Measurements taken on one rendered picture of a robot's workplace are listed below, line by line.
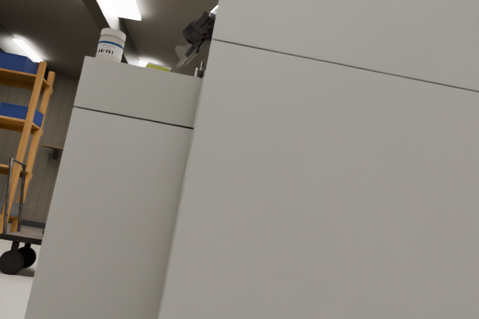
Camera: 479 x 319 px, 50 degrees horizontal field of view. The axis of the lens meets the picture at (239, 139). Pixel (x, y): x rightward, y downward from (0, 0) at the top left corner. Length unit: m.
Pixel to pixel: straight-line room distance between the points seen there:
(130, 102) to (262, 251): 0.83
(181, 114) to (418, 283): 0.87
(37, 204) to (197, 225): 11.53
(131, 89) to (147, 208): 0.33
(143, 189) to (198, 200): 0.71
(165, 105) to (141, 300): 0.52
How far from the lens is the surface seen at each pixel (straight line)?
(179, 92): 1.46
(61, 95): 12.46
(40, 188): 12.22
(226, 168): 0.72
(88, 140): 1.45
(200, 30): 1.80
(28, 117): 7.80
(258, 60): 0.75
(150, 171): 1.42
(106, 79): 1.48
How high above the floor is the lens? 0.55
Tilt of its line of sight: 10 degrees up
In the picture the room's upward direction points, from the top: 10 degrees clockwise
